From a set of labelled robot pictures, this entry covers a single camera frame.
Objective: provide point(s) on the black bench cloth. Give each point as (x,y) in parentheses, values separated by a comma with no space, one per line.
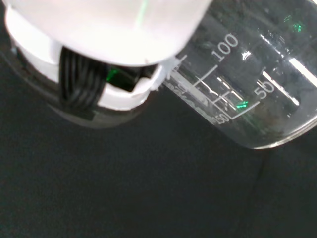
(138,183)

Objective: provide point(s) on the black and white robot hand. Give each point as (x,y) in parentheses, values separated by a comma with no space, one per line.
(99,29)

